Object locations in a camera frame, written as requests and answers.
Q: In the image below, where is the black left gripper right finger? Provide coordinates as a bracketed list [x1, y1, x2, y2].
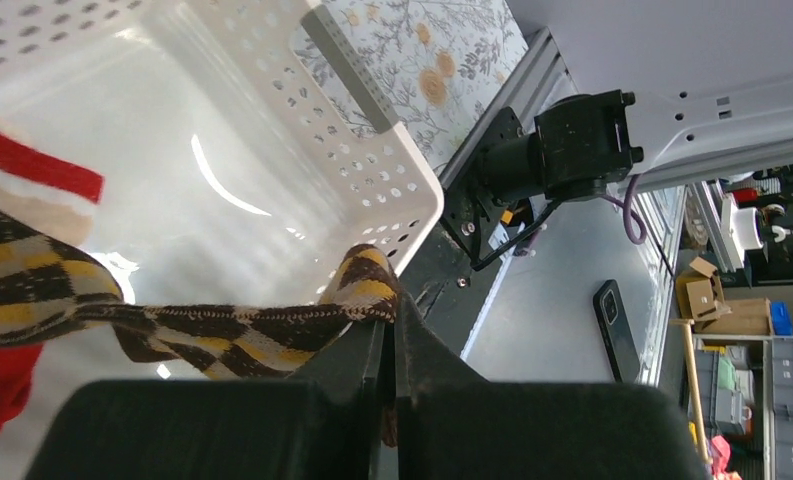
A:
[394, 295, 709, 479]

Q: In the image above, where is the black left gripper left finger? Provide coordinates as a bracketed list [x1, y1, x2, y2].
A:
[27, 323, 386, 479]

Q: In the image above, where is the white plastic basket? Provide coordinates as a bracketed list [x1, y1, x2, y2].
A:
[0, 0, 446, 480]

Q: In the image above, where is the brown yellow argyle sock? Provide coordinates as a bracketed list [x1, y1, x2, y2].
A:
[0, 211, 401, 433]

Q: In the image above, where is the red snowflake santa sock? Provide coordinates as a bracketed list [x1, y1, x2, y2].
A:
[0, 115, 106, 446]

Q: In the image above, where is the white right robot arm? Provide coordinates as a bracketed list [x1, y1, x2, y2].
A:
[477, 74, 793, 202]

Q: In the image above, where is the black smartphone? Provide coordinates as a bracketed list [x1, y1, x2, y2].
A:
[593, 279, 641, 383]

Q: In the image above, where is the cardboard box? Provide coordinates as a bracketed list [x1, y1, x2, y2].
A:
[675, 256, 773, 336]

